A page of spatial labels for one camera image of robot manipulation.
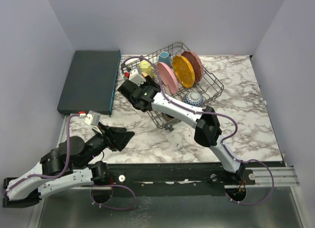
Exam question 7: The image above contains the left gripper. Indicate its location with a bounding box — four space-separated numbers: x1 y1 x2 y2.
78 122 135 168

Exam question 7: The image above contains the brown beige bowl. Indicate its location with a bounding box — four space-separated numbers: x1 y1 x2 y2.
162 113 175 122

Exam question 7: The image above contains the yellow-green faceted mug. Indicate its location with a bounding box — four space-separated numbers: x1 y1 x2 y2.
138 60 156 78

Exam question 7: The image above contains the red patterned bowl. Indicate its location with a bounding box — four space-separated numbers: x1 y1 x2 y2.
184 91 204 107

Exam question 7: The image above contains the grey wire dish rack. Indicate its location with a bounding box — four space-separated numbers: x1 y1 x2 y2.
120 42 224 132

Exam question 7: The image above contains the blue floral mug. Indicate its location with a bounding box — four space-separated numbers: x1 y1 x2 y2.
158 51 171 66

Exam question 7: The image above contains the pink polka dot plate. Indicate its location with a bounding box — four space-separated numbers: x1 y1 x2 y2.
181 51 203 84

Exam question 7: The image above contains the plain orange plate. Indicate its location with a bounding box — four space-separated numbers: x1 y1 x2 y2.
145 75 157 86

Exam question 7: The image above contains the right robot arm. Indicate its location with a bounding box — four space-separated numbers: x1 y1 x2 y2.
118 79 245 185

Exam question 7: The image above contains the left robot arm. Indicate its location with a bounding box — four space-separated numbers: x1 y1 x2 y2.
2 124 135 208

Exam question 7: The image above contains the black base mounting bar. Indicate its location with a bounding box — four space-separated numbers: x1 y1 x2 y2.
92 163 255 196

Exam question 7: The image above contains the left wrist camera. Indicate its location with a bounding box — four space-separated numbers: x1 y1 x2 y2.
78 110 101 133

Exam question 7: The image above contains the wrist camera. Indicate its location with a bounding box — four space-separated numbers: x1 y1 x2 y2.
124 69 146 86
78 110 101 133

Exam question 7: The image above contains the dark grey network switch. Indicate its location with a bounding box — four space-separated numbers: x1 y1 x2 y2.
57 50 121 115

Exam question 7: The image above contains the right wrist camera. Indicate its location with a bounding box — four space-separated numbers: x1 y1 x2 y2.
124 69 146 86

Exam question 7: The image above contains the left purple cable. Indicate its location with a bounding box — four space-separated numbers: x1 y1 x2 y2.
3 111 87 196

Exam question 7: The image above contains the purple cable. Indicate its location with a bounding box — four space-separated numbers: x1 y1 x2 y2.
120 56 276 206
3 111 87 196

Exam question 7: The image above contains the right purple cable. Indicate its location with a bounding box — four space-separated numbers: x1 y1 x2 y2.
120 56 276 206

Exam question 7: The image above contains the aluminium rail frame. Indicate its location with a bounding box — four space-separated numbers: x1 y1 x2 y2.
252 167 300 187

